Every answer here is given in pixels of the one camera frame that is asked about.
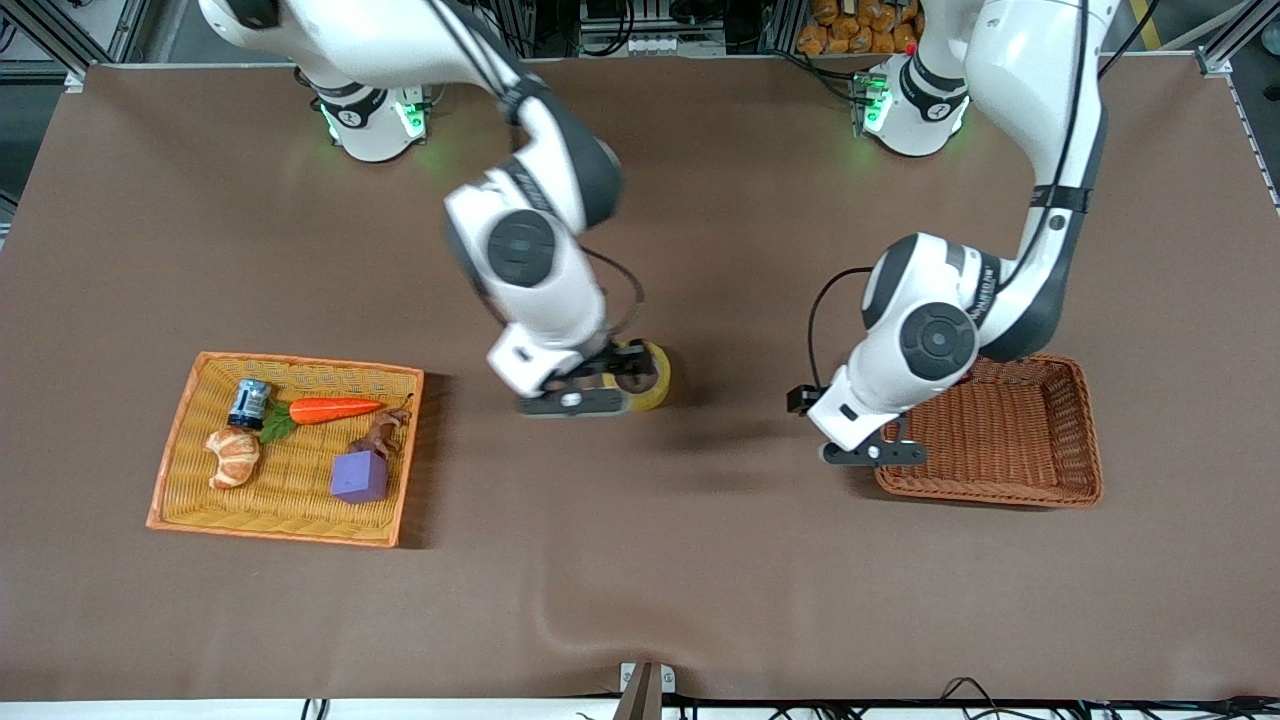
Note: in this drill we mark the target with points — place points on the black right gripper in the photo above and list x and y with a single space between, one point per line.
622 366

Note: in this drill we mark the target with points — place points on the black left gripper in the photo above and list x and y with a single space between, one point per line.
800 400

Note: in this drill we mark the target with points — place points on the yellow tape roll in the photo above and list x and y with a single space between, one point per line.
658 385

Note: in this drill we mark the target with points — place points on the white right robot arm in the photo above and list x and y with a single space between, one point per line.
540 290

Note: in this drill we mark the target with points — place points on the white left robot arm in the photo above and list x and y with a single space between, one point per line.
1040 80

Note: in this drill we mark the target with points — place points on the brown wicker basket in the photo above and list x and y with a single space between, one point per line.
1000 450

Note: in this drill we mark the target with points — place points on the brown table cover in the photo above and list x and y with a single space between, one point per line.
720 560

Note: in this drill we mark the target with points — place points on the brown toy animal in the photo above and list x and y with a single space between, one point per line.
380 435

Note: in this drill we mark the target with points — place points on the purple foam cube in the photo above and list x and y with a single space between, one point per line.
360 478

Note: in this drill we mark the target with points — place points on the orange toy carrot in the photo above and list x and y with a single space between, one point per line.
330 410

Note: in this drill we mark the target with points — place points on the long white socket strip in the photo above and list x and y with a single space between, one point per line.
650 45

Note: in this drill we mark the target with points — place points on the small blue silver can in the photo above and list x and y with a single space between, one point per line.
249 405

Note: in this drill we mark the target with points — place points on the toy croissant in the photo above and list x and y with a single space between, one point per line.
235 460

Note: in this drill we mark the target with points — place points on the bag of orange breads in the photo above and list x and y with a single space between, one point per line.
860 25

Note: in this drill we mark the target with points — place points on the orange woven tray basket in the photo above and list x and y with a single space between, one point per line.
195 500

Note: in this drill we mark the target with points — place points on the aluminium frame post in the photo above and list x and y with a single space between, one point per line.
1235 40
60 40

